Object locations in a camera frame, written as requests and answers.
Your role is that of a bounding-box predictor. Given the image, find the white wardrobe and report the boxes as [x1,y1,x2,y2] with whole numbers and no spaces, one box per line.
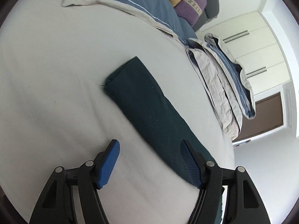
[196,11,290,95]

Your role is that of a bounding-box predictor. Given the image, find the folded beige blue duvet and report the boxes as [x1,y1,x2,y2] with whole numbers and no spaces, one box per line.
[187,33,256,140]

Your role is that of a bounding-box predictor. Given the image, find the brown wooden door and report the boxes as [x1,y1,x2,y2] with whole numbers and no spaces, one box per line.
[233,93,283,142]

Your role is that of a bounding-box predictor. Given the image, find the purple patterned cushion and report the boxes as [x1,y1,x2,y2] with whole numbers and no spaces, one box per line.
[174,0,207,27]

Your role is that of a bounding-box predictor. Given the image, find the white bed sheet mattress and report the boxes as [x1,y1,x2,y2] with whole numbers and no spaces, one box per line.
[1,0,235,223]

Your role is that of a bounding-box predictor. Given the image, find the dark green knit sweater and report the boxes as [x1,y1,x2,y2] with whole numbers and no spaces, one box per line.
[104,57,213,183]

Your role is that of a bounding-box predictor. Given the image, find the blue pillow with beige border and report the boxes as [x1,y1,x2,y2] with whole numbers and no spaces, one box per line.
[62,0,197,46]

